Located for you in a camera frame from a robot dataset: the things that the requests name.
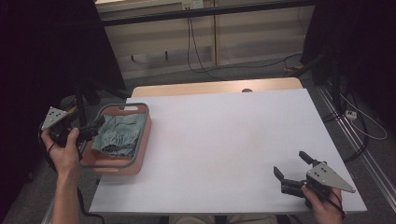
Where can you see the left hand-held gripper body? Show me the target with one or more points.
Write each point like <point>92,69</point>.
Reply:
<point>56,119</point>

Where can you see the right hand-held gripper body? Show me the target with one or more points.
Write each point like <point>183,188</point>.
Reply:
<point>325,176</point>

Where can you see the light denim pants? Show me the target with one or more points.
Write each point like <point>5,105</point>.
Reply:
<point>120,135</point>

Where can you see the pink basket with grey rim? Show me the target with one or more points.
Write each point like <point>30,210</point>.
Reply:
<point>141,147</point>

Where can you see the person's right hand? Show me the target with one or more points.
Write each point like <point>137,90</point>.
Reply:
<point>325,213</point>

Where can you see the person's left hand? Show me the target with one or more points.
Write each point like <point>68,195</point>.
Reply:
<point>65,158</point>

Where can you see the black tripod stand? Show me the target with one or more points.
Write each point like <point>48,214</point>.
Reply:
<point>81,102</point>

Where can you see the black curtain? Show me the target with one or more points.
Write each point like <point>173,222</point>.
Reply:
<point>361,46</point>
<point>43,62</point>

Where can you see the white power strip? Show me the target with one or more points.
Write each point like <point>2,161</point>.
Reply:
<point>351,114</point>

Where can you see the white table board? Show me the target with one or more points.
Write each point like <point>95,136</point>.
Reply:
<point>218,155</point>

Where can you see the black metal stand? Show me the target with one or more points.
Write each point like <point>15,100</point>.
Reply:
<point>334,81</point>

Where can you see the person's legs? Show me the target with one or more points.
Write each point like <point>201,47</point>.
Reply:
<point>193,220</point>

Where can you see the wooden table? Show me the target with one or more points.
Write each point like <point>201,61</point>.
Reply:
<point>193,88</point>

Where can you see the black horizontal bar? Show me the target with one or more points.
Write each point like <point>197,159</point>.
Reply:
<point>199,13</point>

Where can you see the beige wall cabinet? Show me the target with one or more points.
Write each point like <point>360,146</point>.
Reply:
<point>249,40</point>

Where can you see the white wall socket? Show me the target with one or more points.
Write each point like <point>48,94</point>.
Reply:
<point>192,3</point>

